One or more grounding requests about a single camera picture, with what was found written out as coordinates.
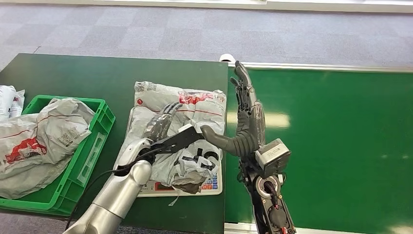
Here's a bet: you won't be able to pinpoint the grey courier bag red print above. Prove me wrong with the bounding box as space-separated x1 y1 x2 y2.
0 97 96 200

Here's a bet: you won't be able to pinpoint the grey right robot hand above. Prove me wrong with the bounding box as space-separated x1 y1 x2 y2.
199 60 267 157

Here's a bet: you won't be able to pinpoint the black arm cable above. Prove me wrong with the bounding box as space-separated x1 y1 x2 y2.
64 147 164 232

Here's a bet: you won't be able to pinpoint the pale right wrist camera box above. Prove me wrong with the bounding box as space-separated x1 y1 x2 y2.
254 138 292 179

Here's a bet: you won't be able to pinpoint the grey courier bag black print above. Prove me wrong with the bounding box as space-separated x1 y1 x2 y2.
124 80 227 195

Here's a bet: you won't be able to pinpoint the green plastic crate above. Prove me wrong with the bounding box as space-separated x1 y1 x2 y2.
0 94 116 217

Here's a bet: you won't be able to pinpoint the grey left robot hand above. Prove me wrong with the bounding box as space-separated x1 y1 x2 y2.
143 101 184 143

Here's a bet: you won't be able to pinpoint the green conveyor belt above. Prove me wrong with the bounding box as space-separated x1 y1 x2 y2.
224 61 413 234

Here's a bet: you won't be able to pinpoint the white electronic weighing scale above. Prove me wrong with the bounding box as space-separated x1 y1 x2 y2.
127 106 224 198

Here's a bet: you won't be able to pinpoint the white plastic package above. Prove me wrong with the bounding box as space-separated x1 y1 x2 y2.
9 89 26 119
0 85 18 121

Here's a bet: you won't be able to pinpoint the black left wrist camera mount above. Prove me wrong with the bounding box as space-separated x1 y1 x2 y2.
150 124 206 155

